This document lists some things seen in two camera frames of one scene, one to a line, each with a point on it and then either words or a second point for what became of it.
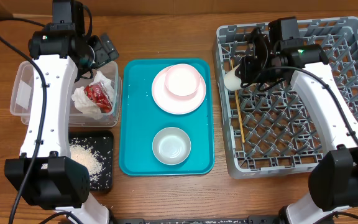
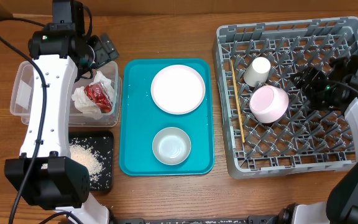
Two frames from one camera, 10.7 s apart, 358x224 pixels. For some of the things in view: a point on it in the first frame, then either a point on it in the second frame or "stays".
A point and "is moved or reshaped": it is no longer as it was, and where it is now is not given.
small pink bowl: (182, 79) → (268, 104)
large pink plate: (174, 104) stays
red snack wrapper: (97, 93) stays
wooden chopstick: (238, 111) stays
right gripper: (245, 73) → (307, 78)
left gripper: (103, 55) stays
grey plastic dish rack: (266, 130) stays
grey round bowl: (171, 145) stays
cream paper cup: (232, 82) is moved or reshaped
